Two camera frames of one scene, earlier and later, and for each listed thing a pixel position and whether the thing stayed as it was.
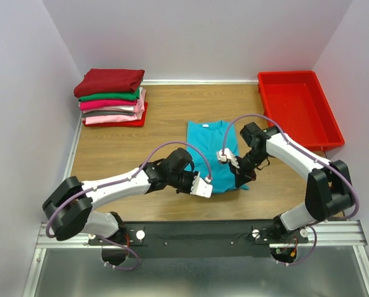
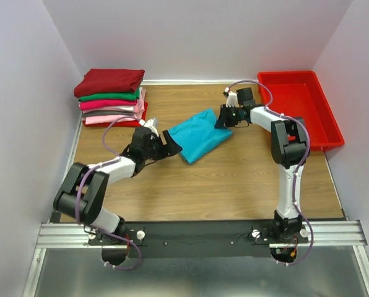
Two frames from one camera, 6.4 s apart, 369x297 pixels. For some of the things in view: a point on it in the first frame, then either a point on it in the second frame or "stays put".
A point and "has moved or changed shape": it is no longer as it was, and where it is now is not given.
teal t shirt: [204, 139] has moved or changed shape
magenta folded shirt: [107, 103] stays put
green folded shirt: [134, 96] stays put
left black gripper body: [187, 181] to [164, 146]
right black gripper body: [242, 169] to [226, 117]
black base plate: [196, 240] stays put
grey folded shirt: [106, 113] stays put
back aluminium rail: [168, 81] stays put
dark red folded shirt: [109, 80] stays put
